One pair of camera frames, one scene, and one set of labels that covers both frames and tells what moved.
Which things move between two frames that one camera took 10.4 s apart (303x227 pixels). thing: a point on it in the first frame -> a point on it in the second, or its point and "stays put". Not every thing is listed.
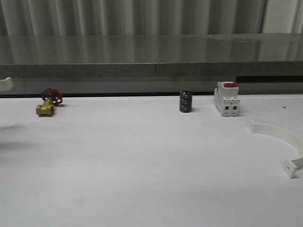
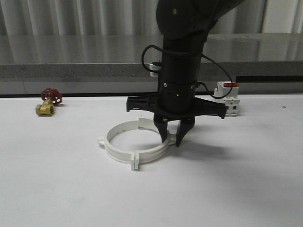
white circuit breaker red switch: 226,98 stays put
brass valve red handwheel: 51,97 stays put
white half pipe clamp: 5,84 -> 120,154
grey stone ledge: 274,54 stays put
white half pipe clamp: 289,167 -> 139,157
